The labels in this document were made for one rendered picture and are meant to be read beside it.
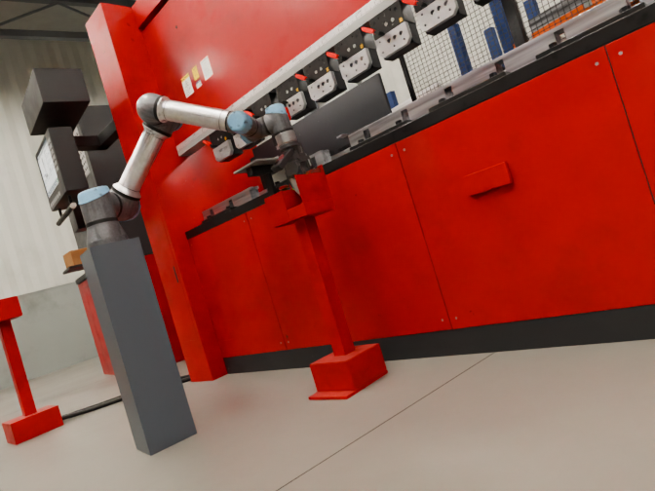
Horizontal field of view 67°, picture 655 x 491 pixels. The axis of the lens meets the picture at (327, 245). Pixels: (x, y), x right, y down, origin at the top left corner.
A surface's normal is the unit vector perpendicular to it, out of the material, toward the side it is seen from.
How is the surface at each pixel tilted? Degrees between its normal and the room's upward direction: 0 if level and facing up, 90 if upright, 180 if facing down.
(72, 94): 90
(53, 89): 90
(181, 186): 90
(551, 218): 90
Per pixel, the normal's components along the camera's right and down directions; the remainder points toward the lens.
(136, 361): 0.58, -0.19
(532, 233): -0.66, 0.18
